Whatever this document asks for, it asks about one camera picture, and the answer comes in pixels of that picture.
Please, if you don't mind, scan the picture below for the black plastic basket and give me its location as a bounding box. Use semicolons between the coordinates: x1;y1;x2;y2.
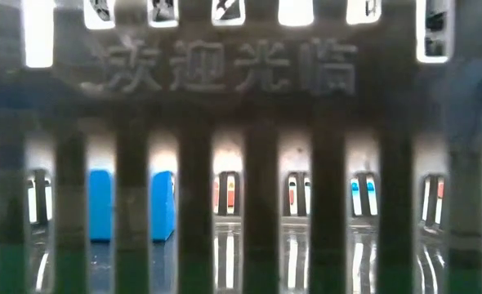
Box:
0;0;482;294

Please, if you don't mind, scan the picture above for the blue cube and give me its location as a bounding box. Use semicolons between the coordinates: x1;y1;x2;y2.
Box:
87;169;177;243

